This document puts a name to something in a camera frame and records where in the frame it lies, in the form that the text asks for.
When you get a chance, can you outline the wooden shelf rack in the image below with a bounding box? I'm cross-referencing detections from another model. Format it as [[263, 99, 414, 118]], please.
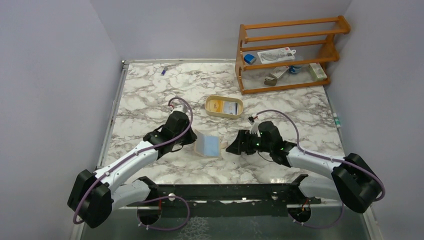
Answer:
[[235, 15, 351, 95]]

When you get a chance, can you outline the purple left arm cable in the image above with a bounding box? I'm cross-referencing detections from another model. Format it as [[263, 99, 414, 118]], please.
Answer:
[[72, 96, 194, 232]]

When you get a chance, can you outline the blue tape roll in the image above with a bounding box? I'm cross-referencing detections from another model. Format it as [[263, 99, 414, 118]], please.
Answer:
[[289, 65, 303, 74]]

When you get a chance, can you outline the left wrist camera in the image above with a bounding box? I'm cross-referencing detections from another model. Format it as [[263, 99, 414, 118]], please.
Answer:
[[170, 104, 188, 114]]

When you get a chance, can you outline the green white small box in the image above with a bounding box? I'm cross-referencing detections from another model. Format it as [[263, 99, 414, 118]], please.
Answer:
[[308, 62, 328, 82]]

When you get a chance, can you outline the green white pen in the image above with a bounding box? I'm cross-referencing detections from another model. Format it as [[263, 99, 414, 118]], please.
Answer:
[[332, 112, 341, 129]]

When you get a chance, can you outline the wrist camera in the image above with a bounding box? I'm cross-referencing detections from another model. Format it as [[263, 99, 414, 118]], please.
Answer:
[[248, 114, 261, 135], [170, 104, 188, 114]]

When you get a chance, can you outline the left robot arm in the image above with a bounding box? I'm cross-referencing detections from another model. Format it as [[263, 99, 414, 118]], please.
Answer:
[[67, 109, 197, 228]]

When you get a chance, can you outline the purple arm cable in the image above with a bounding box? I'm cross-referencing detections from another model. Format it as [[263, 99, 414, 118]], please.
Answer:
[[255, 109, 386, 231], [72, 96, 194, 232]]

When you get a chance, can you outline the beige oval tray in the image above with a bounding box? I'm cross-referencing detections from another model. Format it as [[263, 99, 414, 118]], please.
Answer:
[[204, 95, 244, 119]]

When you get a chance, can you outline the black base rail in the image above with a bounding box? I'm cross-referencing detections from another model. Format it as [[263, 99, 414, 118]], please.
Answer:
[[130, 174, 321, 218]]

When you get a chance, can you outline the grey metal clip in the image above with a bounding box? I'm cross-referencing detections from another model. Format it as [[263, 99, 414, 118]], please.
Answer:
[[264, 66, 290, 86]]

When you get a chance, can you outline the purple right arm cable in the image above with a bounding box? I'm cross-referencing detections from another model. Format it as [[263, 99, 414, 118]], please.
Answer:
[[255, 109, 386, 231]]

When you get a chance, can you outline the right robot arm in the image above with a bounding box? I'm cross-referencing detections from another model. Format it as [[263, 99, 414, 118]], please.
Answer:
[[226, 121, 383, 213]]

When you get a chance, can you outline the blue stamp block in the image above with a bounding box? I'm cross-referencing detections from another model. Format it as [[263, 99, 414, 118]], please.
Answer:
[[243, 54, 257, 65]]

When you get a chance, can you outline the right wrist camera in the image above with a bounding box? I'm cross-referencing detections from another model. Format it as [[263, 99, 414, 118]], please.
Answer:
[[248, 114, 261, 135]]

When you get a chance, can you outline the beige card holder wallet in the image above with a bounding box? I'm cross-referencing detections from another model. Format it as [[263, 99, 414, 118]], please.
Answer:
[[193, 129, 228, 158]]

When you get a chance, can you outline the white printed package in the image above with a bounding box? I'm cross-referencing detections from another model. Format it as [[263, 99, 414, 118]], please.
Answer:
[[257, 47, 297, 64]]

